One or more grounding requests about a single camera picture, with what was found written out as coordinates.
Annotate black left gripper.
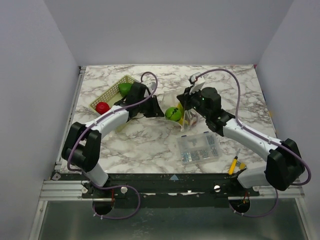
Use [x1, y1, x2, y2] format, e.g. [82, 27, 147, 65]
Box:
[137, 95, 165, 118]

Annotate green toy watermelon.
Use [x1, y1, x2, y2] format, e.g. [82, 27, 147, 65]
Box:
[165, 107, 180, 122]

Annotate clear zip top bag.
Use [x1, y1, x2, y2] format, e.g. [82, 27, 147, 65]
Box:
[162, 93, 198, 132]

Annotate dark red toy apple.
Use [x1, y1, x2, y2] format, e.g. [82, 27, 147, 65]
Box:
[184, 111, 198, 127]

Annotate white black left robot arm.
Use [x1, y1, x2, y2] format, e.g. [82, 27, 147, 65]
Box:
[61, 82, 164, 198]

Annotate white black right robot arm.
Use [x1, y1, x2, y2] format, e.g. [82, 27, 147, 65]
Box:
[176, 87, 305, 196]

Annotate green bell pepper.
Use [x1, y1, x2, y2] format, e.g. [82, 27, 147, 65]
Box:
[118, 82, 133, 97]

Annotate clear plastic screw box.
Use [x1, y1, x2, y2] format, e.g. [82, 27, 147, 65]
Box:
[177, 131, 222, 165]

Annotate pale green perforated basket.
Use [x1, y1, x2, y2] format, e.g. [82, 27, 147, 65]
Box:
[89, 75, 138, 117]

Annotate red toy strawberry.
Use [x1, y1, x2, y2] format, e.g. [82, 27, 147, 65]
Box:
[95, 101, 111, 115]

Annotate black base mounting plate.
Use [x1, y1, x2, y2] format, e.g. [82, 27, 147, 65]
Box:
[82, 173, 259, 208]

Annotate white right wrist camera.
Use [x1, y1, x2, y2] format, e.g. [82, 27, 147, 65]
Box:
[189, 72, 205, 95]

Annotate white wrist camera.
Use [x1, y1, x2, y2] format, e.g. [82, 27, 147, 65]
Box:
[189, 72, 205, 95]
[146, 82, 157, 91]

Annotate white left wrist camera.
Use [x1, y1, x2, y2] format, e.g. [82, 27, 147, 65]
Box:
[146, 82, 157, 91]

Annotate yellow handled screwdriver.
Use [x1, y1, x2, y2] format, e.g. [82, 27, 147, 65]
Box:
[228, 148, 241, 175]

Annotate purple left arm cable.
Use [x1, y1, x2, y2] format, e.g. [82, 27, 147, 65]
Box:
[67, 71, 159, 221]

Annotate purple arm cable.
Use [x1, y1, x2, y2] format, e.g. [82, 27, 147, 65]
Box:
[189, 68, 313, 218]
[67, 71, 159, 221]

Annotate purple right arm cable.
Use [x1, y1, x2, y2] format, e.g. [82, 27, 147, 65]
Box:
[189, 68, 313, 218]

